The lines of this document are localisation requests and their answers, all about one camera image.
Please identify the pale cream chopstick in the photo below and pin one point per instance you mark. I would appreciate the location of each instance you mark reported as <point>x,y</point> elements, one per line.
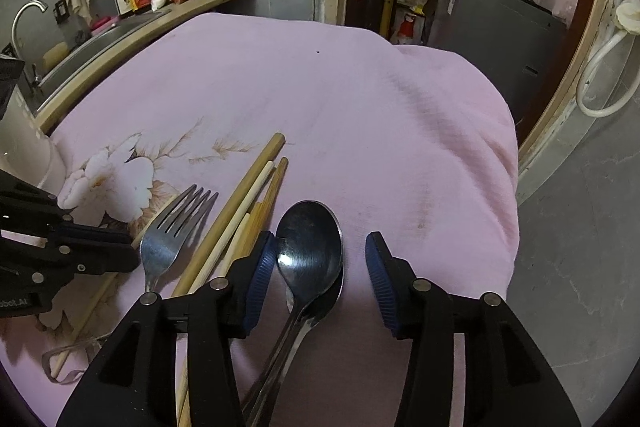
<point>227,234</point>

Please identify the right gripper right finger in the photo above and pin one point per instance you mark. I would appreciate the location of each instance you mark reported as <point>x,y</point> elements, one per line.
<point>507,381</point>

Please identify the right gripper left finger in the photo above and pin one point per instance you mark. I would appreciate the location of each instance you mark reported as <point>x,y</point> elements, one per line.
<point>132,379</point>

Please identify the white utensil holder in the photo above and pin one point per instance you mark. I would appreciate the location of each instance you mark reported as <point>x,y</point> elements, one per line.
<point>26,152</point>

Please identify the steel fork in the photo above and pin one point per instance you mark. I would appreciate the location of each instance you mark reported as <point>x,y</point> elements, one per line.
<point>170,230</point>

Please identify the brown bamboo chopstick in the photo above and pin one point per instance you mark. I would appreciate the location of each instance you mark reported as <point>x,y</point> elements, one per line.
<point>201,254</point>

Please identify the steel faucet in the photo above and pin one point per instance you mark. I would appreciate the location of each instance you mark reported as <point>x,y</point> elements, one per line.
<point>20,21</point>

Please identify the steel spoon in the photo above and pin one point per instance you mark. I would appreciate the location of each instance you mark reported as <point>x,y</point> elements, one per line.
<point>309,259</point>
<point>259,410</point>

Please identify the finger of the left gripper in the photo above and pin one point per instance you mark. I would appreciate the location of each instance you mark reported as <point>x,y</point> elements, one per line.
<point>92,250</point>

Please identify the dark tan chopstick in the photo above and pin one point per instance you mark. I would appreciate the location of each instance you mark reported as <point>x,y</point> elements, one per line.
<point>259,214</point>

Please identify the grey cabinet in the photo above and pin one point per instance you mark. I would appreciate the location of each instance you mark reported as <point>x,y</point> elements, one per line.
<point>512,42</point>

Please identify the pink floral cloth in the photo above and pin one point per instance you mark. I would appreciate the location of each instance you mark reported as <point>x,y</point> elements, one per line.
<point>410,141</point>

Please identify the red white bottle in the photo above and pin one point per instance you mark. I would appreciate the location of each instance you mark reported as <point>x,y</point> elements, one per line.
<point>409,27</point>

